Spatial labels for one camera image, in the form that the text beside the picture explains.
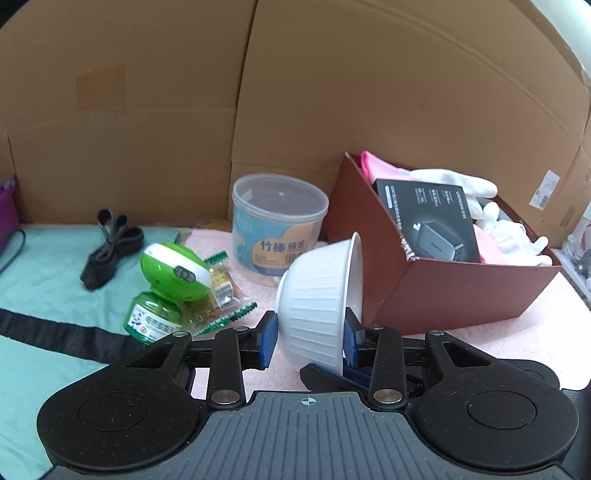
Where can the large cardboard sheet with label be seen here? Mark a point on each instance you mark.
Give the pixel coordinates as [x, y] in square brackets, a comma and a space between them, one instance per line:
[184, 115]

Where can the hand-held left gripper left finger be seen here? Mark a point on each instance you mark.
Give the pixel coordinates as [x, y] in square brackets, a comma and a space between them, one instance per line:
[270, 339]

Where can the white glove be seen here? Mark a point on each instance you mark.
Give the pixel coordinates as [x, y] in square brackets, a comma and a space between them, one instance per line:
[512, 240]
[457, 184]

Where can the clear plastic cotton swab tub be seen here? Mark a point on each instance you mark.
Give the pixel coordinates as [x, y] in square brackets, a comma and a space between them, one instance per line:
[272, 240]

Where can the green mosquito repellent device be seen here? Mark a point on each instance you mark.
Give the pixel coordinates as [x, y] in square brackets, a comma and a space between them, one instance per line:
[171, 272]

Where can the plain cardboard sheet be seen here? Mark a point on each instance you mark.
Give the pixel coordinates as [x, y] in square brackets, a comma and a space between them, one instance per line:
[582, 194]

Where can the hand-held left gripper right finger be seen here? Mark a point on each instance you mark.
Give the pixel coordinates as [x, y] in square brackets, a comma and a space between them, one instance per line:
[353, 341]

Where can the white ribbed bowl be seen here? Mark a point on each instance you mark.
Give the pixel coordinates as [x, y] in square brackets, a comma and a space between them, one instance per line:
[314, 295]

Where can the purple container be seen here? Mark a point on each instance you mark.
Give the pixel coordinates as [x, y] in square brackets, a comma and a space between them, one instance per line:
[7, 212]

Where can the clear green-edged snack packet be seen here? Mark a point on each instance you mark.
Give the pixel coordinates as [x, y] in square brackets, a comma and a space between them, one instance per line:
[217, 316]
[224, 281]

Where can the teal mat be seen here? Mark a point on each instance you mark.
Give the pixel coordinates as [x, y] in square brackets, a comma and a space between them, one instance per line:
[46, 286]

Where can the black band on mat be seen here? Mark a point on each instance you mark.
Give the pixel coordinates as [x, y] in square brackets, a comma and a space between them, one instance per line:
[60, 337]

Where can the black product box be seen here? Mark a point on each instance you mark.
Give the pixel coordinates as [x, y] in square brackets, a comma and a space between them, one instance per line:
[429, 217]

